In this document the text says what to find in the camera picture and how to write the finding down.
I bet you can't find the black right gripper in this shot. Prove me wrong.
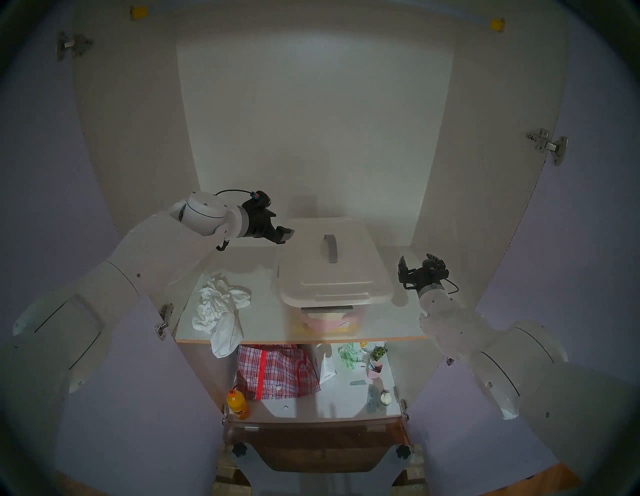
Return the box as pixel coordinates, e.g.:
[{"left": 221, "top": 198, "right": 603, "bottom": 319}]
[{"left": 398, "top": 253, "right": 450, "bottom": 292}]

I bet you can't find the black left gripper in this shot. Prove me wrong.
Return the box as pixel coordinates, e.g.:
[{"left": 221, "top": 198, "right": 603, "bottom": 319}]
[{"left": 241, "top": 202, "right": 296, "bottom": 245}]

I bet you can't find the white bin lid grey handle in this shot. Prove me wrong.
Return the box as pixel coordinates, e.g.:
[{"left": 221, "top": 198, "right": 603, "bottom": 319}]
[{"left": 273, "top": 216, "right": 395, "bottom": 309}]

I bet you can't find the clear plastic storage bin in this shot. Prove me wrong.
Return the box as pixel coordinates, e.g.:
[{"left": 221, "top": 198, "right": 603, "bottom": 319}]
[{"left": 284, "top": 300, "right": 369, "bottom": 337}]

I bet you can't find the white clothing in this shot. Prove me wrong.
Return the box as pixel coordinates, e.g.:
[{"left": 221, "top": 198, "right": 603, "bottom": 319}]
[{"left": 192, "top": 272, "right": 252, "bottom": 359}]

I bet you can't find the grey robot base stand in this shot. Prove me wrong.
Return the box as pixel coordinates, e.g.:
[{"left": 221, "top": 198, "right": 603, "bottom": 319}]
[{"left": 232, "top": 442, "right": 413, "bottom": 496}]

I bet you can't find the yellow clothing item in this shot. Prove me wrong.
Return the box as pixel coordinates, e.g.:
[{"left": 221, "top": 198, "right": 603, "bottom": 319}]
[{"left": 292, "top": 324, "right": 353, "bottom": 337}]

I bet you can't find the white wooden wardrobe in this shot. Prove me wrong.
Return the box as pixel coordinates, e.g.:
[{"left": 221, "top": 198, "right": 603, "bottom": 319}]
[{"left": 72, "top": 0, "right": 571, "bottom": 426}]

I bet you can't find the green patterned cloth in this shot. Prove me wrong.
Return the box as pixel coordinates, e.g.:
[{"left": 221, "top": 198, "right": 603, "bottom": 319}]
[{"left": 337, "top": 342, "right": 369, "bottom": 371}]

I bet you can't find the white paper bag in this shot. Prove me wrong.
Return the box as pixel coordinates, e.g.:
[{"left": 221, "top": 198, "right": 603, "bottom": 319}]
[{"left": 318, "top": 350, "right": 337, "bottom": 385}]

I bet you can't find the red plaid woven bag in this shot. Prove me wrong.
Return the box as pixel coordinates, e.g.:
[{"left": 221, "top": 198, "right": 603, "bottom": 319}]
[{"left": 235, "top": 344, "right": 322, "bottom": 401}]

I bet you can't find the lilac wardrobe door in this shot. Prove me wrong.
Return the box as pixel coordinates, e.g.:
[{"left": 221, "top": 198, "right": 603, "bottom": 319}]
[
  {"left": 0, "top": 0, "right": 226, "bottom": 496},
  {"left": 400, "top": 10, "right": 640, "bottom": 493}
]

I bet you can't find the orange juice bottle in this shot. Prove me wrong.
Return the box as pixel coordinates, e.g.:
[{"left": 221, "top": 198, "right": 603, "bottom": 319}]
[{"left": 226, "top": 387, "right": 251, "bottom": 420}]

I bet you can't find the brown wooden drawer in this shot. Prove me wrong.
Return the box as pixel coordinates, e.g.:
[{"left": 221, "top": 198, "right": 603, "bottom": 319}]
[{"left": 245, "top": 422, "right": 401, "bottom": 473}]

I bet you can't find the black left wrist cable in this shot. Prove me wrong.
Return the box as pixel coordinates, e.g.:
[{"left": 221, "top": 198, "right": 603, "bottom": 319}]
[{"left": 215, "top": 189, "right": 254, "bottom": 252}]

